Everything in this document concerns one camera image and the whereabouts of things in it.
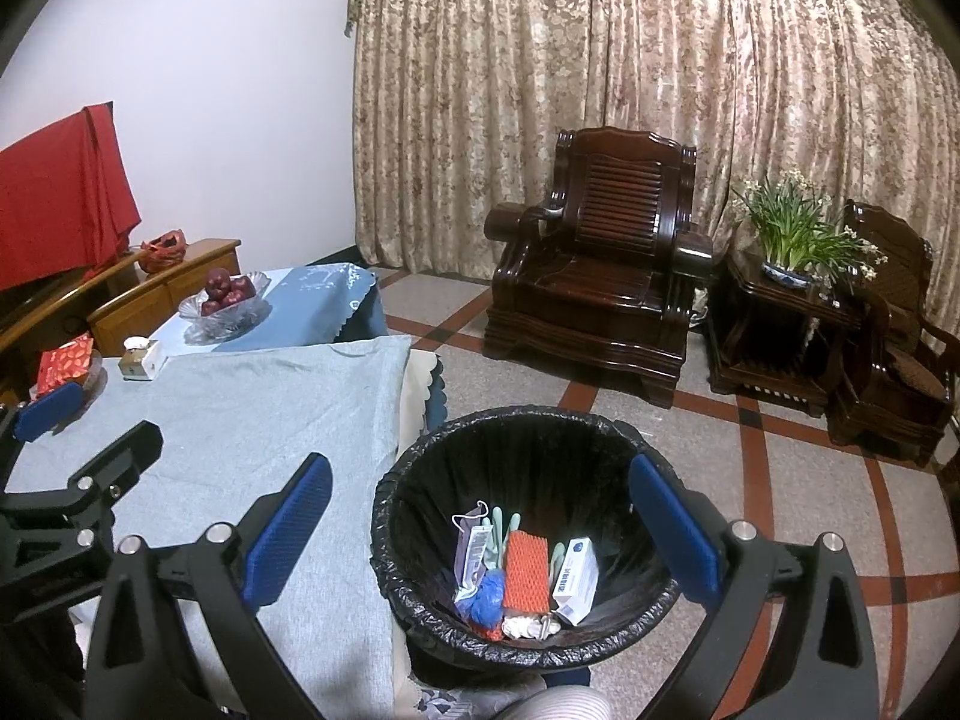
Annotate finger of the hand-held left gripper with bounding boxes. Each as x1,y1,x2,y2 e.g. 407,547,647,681
0,381,85,466
67,422,164,541

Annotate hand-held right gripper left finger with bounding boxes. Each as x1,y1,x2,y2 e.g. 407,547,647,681
84,452,335,720

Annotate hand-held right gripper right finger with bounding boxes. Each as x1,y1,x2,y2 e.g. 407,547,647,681
628,454,878,720

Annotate white medicine box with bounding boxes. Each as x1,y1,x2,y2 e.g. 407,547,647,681
553,538,601,626

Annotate black-lined trash bin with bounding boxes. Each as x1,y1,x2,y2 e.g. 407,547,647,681
371,405,732,674

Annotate orange foam fruit net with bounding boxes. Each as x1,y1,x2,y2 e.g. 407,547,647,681
501,530,554,616

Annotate white tissue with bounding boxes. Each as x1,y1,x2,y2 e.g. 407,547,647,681
501,611,562,642

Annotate purple face mask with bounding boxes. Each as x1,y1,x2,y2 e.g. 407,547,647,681
451,501,490,541

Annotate blue shoe cover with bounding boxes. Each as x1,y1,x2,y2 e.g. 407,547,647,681
454,570,507,629

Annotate red packets in dish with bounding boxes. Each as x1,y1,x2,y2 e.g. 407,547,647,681
34,339,96,398

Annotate glass dish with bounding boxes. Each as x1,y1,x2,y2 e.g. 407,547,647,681
30,349,106,410

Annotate small gold and white box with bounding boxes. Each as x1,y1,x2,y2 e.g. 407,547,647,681
118,336,167,382

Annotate wooden sideboard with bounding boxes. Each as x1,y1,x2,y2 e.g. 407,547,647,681
0,238,242,406

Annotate glass fruit bowl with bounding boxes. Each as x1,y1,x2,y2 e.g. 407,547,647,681
178,270,272,346

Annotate red woven basket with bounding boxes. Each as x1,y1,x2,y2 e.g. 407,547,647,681
139,231,188,272

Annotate cream scalloped table cover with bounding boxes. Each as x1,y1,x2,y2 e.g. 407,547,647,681
394,349,449,451

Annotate person's white trousers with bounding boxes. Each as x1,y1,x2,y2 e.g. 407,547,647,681
502,690,612,720

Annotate dark wooden side table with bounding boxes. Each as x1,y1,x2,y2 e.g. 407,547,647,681
705,247,863,419

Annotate red cloth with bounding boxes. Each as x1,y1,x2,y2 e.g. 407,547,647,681
0,103,142,293

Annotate blue patterned cloth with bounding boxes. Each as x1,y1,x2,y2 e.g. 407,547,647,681
409,682,526,720

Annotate blue scalloped tablecloth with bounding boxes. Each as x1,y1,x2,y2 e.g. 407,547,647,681
154,262,389,357

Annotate dark wooden armchair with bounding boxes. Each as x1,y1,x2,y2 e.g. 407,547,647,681
482,126,717,410
825,199,960,466

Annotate potted narcissus plant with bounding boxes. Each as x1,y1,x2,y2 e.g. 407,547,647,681
733,171,890,293

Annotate beige patterned curtain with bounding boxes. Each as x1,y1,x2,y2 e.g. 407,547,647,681
343,0,960,331

